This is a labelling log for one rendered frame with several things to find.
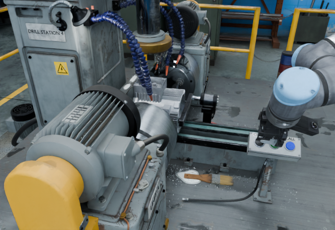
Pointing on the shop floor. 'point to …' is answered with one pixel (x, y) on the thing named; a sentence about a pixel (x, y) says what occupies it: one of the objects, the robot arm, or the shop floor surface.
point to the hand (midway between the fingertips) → (275, 142)
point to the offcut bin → (311, 26)
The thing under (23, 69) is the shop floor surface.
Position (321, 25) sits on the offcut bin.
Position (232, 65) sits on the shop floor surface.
